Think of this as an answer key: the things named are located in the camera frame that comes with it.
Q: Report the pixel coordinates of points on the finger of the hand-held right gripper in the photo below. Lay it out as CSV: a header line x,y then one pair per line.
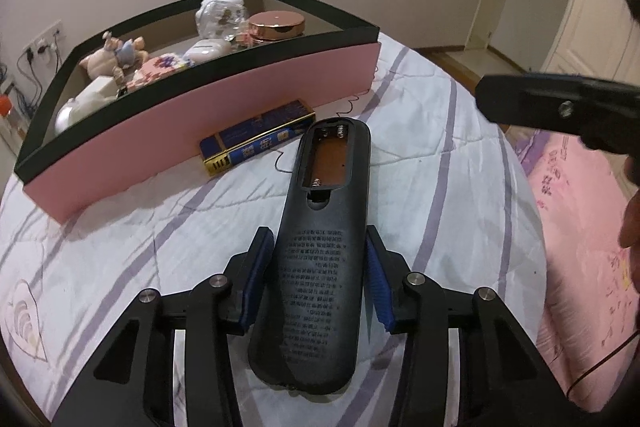
x,y
540,107

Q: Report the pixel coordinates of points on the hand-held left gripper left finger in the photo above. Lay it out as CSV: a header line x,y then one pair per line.
x,y
257,277

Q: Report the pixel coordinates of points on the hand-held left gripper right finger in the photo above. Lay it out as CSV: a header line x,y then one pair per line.
x,y
377,287

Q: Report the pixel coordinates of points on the black remote control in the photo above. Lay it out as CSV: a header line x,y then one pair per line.
x,y
310,282

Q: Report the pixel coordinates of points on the pink storage box black rim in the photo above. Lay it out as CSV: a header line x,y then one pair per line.
x,y
200,97

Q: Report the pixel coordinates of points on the pink patterned packet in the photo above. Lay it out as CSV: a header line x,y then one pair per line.
x,y
160,67

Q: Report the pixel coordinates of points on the person's right hand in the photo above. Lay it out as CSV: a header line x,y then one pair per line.
x,y
634,222

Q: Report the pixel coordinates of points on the white striped quilt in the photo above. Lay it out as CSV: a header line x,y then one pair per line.
x,y
440,187

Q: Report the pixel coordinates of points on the pink printed blanket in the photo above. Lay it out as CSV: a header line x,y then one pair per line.
x,y
575,232

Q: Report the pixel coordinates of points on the blue gold box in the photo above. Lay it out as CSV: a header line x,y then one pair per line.
x,y
255,137

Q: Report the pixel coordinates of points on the white earbuds case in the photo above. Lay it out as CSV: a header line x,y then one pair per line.
x,y
207,51

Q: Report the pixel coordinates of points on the white plastic toy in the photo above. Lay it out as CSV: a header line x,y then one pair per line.
x,y
100,89

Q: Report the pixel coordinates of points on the rose gold round tin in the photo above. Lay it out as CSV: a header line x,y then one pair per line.
x,y
276,26

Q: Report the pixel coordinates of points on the clear plastic bag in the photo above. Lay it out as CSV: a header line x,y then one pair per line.
x,y
220,14

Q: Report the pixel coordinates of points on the pig plush toy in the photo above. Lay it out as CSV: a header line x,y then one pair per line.
x,y
107,57

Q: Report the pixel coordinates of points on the white wall power strip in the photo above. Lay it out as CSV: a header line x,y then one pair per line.
x,y
42,39

